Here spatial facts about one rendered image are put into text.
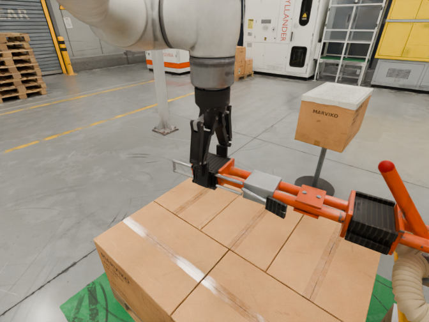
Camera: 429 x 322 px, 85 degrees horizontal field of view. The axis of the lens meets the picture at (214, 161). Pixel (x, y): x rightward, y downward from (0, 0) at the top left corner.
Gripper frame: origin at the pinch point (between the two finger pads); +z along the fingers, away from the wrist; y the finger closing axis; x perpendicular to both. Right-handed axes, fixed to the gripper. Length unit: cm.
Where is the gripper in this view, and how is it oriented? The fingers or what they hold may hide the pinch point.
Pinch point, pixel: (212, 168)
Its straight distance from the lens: 59.2
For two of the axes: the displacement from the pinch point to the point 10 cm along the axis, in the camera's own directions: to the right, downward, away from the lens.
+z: 0.0, 8.6, 5.1
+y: 5.3, -4.4, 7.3
